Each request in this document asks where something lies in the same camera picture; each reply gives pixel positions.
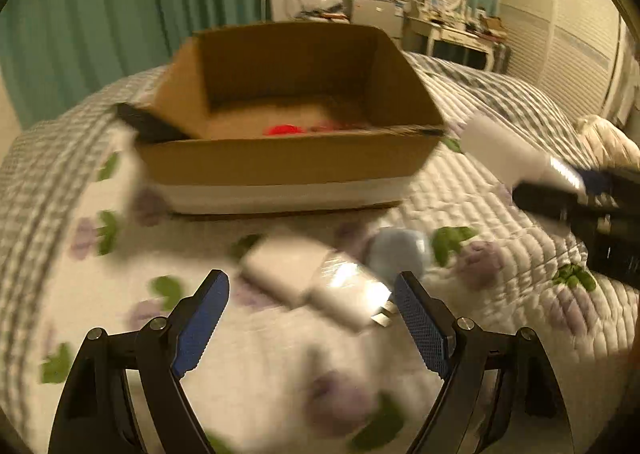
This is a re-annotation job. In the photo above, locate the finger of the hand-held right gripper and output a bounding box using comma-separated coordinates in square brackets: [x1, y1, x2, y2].
[512, 181, 583, 226]
[546, 157, 608, 199]

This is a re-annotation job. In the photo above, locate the white rectangular block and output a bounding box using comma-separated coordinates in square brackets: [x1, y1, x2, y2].
[459, 113, 556, 187]

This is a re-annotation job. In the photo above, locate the black flat object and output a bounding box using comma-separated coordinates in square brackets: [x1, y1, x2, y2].
[114, 103, 192, 143]

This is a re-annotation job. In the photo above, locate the floral quilted blanket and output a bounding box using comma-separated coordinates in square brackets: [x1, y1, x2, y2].
[0, 52, 640, 454]

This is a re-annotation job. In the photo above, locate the white plug charger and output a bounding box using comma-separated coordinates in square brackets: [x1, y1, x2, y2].
[304, 258, 397, 333]

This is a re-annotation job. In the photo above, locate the white cabinet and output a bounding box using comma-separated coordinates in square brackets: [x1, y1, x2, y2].
[344, 0, 406, 40]

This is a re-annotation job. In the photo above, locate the cream pillow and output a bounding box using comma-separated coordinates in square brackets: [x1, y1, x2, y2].
[574, 114, 640, 170]

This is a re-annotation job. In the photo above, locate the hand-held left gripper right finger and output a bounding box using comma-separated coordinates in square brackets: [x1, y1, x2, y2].
[392, 271, 576, 454]

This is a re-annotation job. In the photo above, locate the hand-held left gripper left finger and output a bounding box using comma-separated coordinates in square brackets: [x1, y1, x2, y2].
[47, 269, 231, 454]

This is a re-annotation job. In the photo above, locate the light blue round object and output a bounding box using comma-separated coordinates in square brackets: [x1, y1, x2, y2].
[366, 227, 432, 285]

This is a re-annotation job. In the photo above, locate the white dressing table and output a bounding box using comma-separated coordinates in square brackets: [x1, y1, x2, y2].
[406, 14, 511, 72]

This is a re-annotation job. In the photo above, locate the brown cardboard box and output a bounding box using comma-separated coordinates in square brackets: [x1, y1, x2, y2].
[131, 22, 447, 216]

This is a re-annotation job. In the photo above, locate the white slatted wardrobe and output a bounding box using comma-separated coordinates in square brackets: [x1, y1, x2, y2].
[492, 0, 633, 125]

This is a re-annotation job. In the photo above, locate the white flat box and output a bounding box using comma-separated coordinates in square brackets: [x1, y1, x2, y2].
[239, 233, 337, 307]

